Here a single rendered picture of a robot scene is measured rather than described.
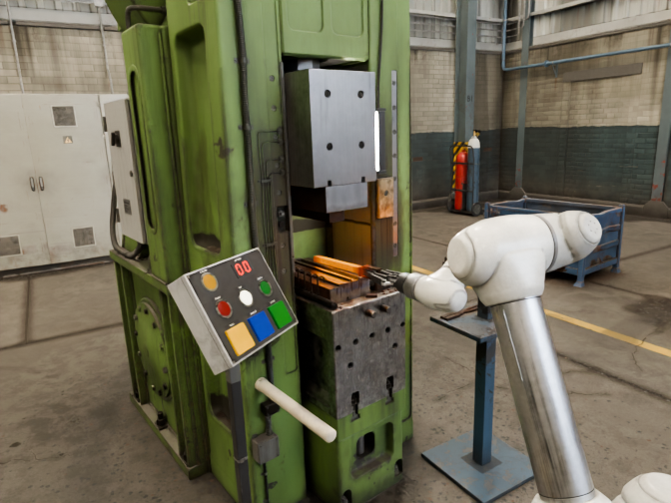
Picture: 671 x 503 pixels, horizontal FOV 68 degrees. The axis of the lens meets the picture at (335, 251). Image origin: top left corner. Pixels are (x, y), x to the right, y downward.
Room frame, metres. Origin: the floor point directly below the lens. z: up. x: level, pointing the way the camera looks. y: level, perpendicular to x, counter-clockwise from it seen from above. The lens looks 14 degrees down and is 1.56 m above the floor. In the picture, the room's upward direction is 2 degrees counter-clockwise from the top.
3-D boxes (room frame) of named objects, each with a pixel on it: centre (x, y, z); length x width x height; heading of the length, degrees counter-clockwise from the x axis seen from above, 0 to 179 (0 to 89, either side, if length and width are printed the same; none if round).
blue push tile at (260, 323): (1.37, 0.23, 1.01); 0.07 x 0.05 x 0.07; 152
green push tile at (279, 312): (1.46, 0.18, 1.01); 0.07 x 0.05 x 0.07; 152
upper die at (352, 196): (2.00, 0.08, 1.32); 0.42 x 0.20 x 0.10; 37
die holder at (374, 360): (2.05, 0.04, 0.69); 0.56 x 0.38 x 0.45; 37
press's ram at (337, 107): (2.03, 0.04, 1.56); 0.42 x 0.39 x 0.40; 37
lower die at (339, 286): (2.00, 0.08, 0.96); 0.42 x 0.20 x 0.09; 37
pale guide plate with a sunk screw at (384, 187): (2.13, -0.22, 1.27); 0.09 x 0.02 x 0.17; 127
